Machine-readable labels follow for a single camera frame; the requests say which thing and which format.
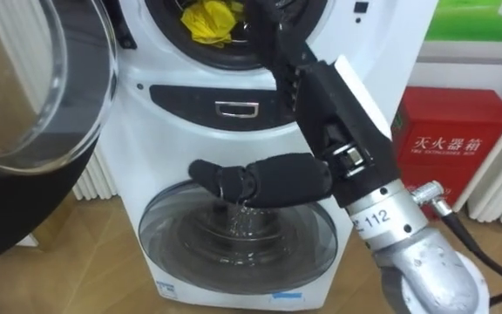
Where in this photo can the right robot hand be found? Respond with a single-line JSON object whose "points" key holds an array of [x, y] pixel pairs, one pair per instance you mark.
{"points": [[342, 126]]}

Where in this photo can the yellow cloth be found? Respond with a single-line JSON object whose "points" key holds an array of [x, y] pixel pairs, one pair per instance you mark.
{"points": [[209, 22]]}

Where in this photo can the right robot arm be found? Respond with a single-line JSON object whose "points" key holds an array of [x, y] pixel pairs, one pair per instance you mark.
{"points": [[425, 261]]}

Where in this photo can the red fire extinguisher box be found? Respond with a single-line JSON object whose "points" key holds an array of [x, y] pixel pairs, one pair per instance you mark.
{"points": [[447, 135]]}

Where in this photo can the white stacked washing machines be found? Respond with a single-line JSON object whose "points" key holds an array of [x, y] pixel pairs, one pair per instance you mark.
{"points": [[181, 144]]}

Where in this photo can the white radiator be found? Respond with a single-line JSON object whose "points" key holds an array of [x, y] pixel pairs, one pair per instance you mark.
{"points": [[501, 174]]}

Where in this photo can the open washing machine door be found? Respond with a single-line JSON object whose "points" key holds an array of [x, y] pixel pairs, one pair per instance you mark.
{"points": [[29, 113]]}

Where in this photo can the green wall poster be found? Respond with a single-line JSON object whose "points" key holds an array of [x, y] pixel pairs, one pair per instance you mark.
{"points": [[473, 19]]}

